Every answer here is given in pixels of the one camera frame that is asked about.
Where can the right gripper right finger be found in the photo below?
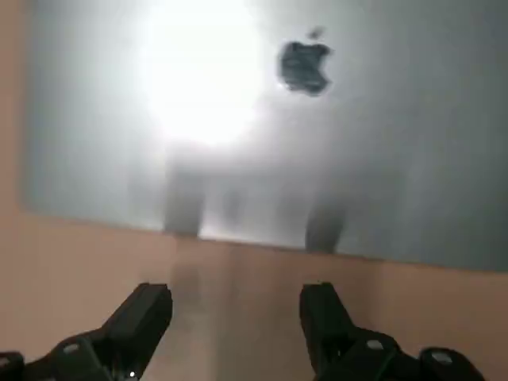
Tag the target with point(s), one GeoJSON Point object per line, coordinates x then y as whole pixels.
{"type": "Point", "coordinates": [329, 329]}

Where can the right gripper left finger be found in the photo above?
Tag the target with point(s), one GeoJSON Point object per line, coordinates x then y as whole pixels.
{"type": "Point", "coordinates": [131, 329]}

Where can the silver laptop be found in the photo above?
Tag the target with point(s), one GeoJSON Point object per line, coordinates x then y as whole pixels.
{"type": "Point", "coordinates": [99, 119]}

